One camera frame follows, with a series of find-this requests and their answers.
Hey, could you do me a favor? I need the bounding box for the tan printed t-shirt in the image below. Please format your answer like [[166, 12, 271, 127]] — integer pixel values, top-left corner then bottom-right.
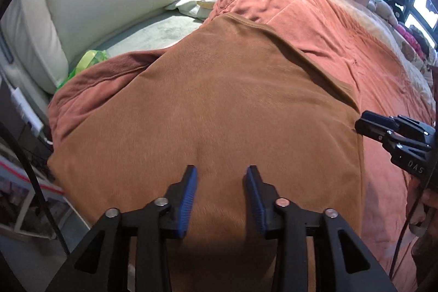
[[49, 15, 363, 291]]

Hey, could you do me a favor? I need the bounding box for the person's right hand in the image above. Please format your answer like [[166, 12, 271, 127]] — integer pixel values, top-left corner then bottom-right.
[[404, 187, 438, 282]]

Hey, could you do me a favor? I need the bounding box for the pile of plush toys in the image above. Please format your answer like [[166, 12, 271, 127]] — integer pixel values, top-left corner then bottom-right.
[[367, 0, 437, 66]]

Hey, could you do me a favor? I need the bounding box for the white power strip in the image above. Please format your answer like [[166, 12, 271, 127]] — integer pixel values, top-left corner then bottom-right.
[[11, 87, 53, 146]]

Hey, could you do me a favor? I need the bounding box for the green yellow bag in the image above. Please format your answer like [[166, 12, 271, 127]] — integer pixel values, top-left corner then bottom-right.
[[56, 50, 109, 91]]

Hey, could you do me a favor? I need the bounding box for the black cable near lens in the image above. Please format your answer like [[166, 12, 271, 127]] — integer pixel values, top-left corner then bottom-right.
[[0, 122, 71, 256]]

